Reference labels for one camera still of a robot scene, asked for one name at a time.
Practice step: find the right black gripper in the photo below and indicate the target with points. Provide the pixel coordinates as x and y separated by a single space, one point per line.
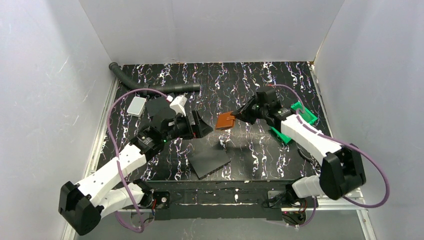
251 110

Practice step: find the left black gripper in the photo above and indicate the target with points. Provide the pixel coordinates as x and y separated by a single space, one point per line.
193 125

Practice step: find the brown leather card holder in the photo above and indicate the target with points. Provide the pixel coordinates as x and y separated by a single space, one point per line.
225 121

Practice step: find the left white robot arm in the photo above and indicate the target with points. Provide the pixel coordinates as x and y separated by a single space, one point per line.
85 203

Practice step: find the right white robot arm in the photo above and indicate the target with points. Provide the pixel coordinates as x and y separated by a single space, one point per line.
341 169

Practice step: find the black foam block front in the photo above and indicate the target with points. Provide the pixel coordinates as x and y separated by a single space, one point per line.
208 160

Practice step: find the white plastic box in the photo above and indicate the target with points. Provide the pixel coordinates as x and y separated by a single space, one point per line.
137 106

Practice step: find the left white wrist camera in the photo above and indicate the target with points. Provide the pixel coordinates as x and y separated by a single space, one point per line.
177 104

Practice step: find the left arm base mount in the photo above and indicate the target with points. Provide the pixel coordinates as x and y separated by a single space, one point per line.
148 207

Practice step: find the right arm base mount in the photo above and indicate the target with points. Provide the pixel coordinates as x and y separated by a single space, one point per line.
296 212

